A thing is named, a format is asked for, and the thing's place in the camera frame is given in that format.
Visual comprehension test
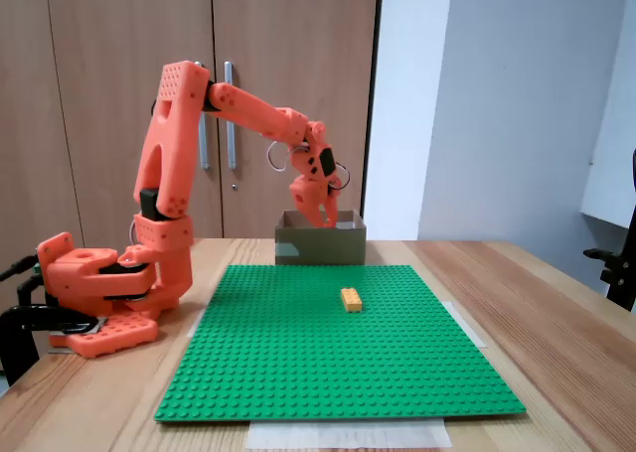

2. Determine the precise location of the gripper motor cable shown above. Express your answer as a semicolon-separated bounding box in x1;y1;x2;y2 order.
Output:
265;141;351;193

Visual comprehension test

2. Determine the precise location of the black table clamp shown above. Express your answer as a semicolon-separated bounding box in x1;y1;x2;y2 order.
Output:
0;302;100;388

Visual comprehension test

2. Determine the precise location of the grey metal cabinet handle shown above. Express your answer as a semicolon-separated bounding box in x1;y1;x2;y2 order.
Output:
194;61;211;171
223;61;239;171

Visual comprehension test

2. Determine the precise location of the cardboard box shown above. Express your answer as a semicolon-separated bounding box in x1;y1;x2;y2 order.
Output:
274;209;368;266

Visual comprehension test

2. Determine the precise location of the black stand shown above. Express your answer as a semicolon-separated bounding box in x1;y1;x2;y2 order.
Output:
583;147;636;314

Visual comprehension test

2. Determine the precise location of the black cable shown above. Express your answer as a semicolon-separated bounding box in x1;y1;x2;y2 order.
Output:
16;275;49;307
0;255;40;282

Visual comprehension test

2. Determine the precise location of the brown wooden cabinet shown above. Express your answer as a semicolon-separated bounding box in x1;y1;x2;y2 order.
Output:
0;0;385;324

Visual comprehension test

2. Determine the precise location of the yellow lego block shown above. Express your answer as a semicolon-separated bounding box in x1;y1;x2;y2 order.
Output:
340;287;365;315

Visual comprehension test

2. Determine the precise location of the green lego baseplate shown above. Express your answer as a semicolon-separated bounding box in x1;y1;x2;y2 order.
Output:
153;263;528;424

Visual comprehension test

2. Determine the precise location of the white masking tape strip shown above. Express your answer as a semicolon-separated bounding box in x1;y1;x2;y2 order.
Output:
245;418;453;451
187;300;213;339
444;300;487;350

